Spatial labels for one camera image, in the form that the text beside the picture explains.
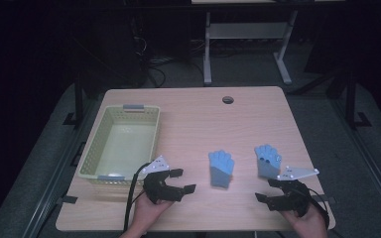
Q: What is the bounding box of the right hand-held gripper black cable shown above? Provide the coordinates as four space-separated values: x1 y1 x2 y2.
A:
309 193 330 230

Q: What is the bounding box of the plain blue glove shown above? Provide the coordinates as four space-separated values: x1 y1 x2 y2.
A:
207 150 236 189

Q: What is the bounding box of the aluminium frame rail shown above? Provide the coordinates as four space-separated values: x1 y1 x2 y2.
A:
21 98 92 238
329 98 381 220

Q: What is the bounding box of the black metal stand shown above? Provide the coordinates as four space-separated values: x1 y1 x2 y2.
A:
342 70 373 131

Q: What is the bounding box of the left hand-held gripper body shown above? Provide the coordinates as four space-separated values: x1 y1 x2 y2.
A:
141 155 186 204

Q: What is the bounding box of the blue glove with dark dots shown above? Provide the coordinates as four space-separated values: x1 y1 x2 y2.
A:
254 144 283 179

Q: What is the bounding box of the white metal desk frame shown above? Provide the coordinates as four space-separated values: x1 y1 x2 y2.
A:
202 9 300 86

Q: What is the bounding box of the person's left hand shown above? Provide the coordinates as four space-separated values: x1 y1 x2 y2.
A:
130 193 175 234

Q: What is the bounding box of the hand-held gripper black cable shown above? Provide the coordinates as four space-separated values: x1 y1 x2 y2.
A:
309 193 330 230
122 162 152 233

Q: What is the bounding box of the person's right hand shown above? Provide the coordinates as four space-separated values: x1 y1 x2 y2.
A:
281 203 329 238

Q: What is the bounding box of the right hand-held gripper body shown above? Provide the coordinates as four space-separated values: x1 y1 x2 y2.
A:
266 166 320 218

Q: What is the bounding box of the left hand-held gripper black cable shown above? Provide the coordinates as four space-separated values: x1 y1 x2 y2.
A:
122 162 152 233

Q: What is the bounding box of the pale yellow plastic basket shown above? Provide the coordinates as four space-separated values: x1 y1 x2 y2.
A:
77 104 162 186

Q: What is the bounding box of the tangle of floor cables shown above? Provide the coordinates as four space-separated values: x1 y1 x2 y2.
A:
130 34 206 87

